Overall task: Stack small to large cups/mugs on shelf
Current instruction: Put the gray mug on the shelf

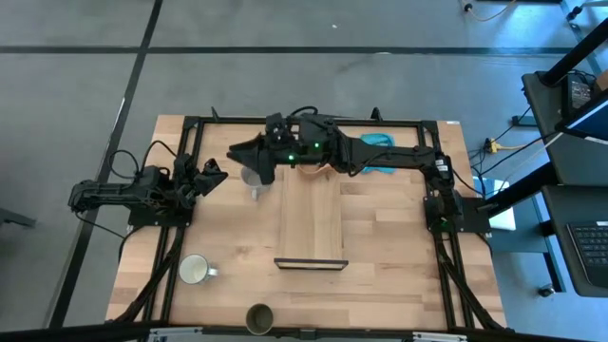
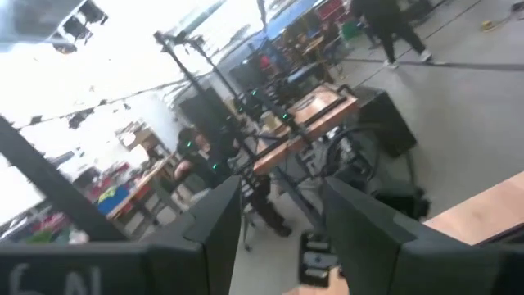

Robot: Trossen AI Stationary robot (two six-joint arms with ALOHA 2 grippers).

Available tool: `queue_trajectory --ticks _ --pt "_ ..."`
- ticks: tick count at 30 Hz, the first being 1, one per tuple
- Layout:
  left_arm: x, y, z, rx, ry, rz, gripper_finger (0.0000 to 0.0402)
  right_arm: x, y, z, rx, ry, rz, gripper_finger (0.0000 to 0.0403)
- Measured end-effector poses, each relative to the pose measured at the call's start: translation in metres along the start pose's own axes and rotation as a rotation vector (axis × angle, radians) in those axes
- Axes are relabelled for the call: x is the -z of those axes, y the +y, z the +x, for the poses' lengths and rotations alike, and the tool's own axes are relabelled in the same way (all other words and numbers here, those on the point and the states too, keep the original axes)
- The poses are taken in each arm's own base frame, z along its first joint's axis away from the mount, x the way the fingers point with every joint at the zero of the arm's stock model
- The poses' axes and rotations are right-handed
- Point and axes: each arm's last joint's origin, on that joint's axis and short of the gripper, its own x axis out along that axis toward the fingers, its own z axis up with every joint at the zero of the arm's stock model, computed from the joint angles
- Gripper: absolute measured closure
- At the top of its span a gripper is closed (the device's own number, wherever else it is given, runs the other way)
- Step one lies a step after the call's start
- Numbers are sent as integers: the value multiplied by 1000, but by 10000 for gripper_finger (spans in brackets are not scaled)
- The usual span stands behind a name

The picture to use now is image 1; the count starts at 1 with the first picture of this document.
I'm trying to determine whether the plain white mug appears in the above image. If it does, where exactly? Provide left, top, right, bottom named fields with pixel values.
left=239, top=164, right=274, bottom=202

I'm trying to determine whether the black keyboard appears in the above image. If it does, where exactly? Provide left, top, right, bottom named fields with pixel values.
left=564, top=219, right=608, bottom=298

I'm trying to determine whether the teal cloth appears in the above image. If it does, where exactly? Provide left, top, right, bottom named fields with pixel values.
left=358, top=132, right=398, bottom=176

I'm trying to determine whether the orange cable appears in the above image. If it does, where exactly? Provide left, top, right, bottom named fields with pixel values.
left=457, top=0, right=520, bottom=24

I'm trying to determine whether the olive paper cup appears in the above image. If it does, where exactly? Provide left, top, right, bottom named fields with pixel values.
left=244, top=303, right=276, bottom=337

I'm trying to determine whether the wooden tray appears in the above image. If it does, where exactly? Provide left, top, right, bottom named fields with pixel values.
left=274, top=163, right=351, bottom=272

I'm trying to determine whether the black camera rig bar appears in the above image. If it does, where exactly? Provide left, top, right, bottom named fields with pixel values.
left=0, top=319, right=608, bottom=342

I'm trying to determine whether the dark grey desk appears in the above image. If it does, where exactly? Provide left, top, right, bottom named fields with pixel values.
left=521, top=69, right=608, bottom=187

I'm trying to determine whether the black diagonal pole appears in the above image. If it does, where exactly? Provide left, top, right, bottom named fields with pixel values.
left=540, top=17, right=608, bottom=88

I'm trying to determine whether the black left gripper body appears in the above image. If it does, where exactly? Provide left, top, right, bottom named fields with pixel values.
left=171, top=153, right=213, bottom=210

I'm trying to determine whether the black table frame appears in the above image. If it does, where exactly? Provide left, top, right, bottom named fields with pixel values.
left=105, top=105, right=507, bottom=334

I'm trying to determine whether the white box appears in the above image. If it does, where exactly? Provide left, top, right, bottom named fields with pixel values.
left=471, top=176, right=518, bottom=233

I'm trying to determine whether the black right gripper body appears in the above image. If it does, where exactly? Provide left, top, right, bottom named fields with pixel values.
left=264, top=110, right=344, bottom=170

